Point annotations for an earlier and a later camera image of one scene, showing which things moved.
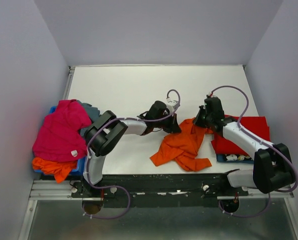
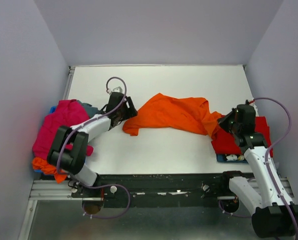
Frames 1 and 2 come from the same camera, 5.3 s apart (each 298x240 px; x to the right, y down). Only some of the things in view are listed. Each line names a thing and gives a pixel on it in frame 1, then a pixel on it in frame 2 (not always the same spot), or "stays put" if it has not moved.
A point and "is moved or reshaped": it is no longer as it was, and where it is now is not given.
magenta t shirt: x=60 y=138 stays put
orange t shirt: x=182 y=146 is moved or reshaped
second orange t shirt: x=58 y=169 stays put
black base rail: x=157 y=190 stays put
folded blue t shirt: x=233 y=158 stays put
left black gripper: x=173 y=127 → x=130 y=112
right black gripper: x=197 y=120 → x=223 y=121
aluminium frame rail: x=50 y=190 stays put
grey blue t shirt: x=93 y=112 stays put
